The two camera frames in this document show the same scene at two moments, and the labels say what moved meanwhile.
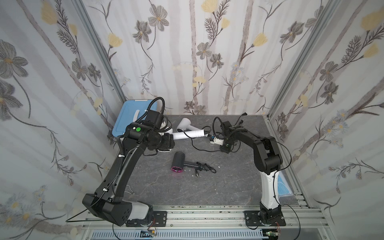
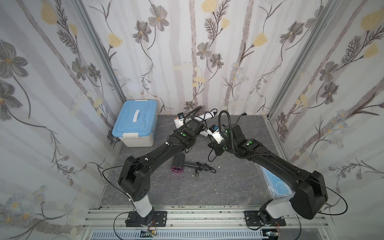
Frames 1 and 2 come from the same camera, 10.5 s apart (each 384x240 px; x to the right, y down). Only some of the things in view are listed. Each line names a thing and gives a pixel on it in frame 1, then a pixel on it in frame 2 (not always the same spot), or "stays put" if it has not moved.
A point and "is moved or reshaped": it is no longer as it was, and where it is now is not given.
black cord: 205,132 is moved or reshaped
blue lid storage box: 130,111 stays put
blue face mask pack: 284,189 stays put
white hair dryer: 185,134 is moved or reshaped
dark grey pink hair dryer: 178,162 stays put
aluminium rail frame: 303,217 stays put
